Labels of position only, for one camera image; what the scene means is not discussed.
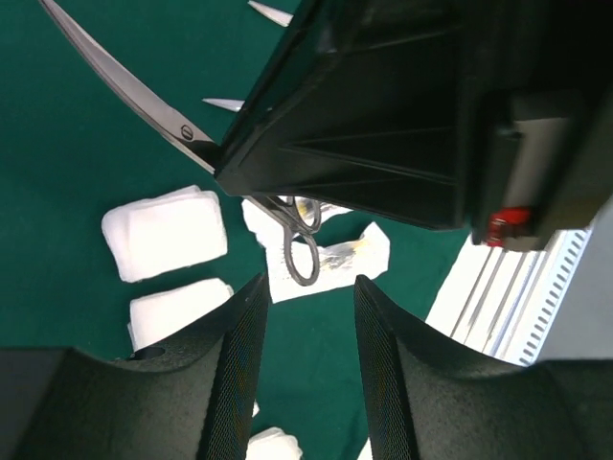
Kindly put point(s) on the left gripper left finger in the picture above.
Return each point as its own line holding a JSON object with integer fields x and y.
{"x": 188, "y": 396}

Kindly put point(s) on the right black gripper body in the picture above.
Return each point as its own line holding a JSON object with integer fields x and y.
{"x": 494, "y": 115}

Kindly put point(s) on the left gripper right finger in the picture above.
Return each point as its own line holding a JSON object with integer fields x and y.
{"x": 428, "y": 396}

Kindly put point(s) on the white gauze pad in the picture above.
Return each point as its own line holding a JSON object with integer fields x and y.
{"x": 153, "y": 236}
{"x": 157, "y": 316}
{"x": 273, "y": 444}

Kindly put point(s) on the surgical scissors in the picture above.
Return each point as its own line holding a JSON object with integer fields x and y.
{"x": 280, "y": 18}
{"x": 187, "y": 137}
{"x": 227, "y": 104}

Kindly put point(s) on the clear sterile packet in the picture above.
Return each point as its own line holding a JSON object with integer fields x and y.
{"x": 270, "y": 235}
{"x": 341, "y": 263}

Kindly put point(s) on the aluminium front rail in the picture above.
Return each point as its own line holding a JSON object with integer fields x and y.
{"x": 483, "y": 297}

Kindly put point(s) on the slotted cable duct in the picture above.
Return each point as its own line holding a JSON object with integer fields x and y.
{"x": 549, "y": 290}

